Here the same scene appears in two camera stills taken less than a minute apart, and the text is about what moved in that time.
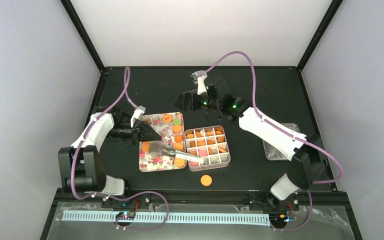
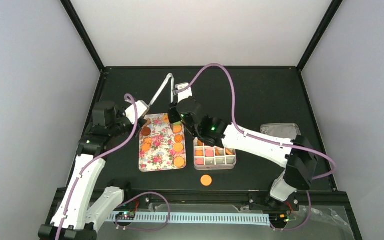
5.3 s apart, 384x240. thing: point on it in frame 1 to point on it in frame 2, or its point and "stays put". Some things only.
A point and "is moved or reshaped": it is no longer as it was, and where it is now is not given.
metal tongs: x=158 y=148 to x=171 y=75
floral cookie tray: x=170 y=126 stays put
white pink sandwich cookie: x=203 y=153 to x=209 y=153
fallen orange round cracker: x=206 y=180 stays put
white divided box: x=209 y=143 is moved or reshaped
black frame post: x=82 y=31 stays put
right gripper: x=184 y=101 to x=172 y=118
